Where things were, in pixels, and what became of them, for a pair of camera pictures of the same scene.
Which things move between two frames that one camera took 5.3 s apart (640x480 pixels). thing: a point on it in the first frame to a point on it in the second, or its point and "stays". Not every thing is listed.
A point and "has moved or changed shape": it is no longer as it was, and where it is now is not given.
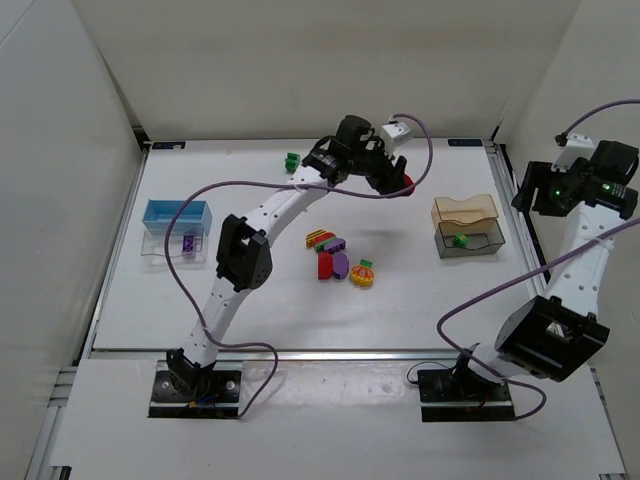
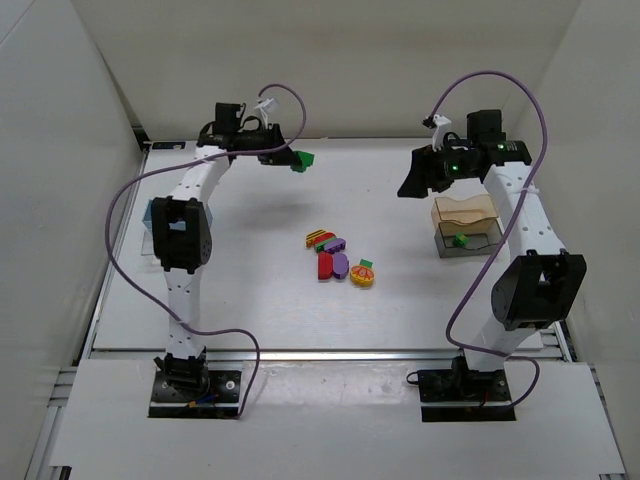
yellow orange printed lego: x=361 y=276 stays
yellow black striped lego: x=310 y=238 stays
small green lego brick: x=460 y=240 stays
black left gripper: x=379 y=167 to x=275 y=145
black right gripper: x=542 y=187 to x=432 y=166
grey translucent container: x=485 y=238 stays
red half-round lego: x=325 y=265 stays
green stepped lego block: x=292 y=162 has moved or changed shape
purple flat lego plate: x=335 y=245 stays
